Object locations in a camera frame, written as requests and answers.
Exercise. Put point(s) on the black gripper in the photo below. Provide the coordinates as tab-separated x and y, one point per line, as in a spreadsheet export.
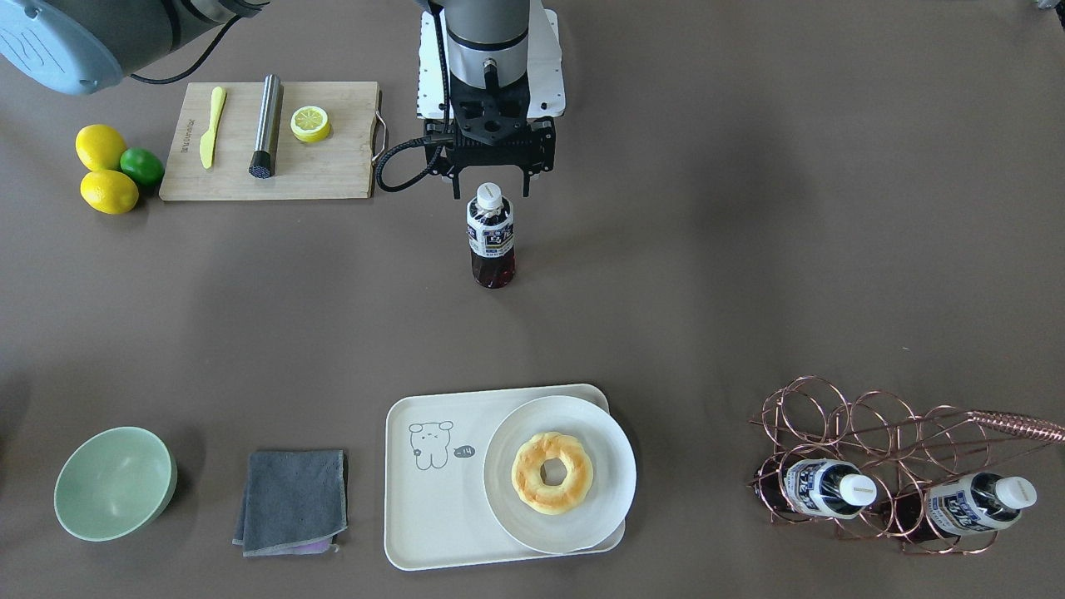
457	184

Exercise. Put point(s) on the tea bottle white cap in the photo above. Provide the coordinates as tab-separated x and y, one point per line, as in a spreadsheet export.
490	228

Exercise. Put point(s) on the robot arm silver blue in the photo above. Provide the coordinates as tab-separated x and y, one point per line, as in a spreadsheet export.
81	47
490	86

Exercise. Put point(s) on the beige rabbit tray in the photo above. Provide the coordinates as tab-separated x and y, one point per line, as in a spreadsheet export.
436	514

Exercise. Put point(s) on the bamboo cutting board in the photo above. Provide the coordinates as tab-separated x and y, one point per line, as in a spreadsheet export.
337	168

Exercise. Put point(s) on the half lemon slice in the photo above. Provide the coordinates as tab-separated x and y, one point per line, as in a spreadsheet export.
310	124

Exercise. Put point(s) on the steel muddler black tip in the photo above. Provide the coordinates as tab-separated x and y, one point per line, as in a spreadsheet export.
263	162

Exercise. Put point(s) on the yellow plastic knife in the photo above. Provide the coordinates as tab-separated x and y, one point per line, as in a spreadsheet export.
208	139

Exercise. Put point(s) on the white round plate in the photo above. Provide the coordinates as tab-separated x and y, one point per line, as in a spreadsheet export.
613	484

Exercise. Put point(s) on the green lime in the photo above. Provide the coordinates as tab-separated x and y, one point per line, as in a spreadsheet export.
142	166

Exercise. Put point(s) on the whole yellow lemon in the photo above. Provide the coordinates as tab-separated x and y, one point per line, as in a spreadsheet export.
110	192

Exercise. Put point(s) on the grey folded cloth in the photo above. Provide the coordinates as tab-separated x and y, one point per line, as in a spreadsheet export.
294	503

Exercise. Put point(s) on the green ceramic bowl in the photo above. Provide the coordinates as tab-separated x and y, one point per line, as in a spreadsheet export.
114	484

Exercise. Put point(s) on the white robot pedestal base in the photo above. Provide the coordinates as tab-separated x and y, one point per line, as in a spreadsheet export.
545	78

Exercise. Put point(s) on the glazed ring donut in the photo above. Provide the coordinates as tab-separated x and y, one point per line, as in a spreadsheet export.
552	473

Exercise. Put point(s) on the copper wire bottle rack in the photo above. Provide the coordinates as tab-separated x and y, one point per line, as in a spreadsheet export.
902	450

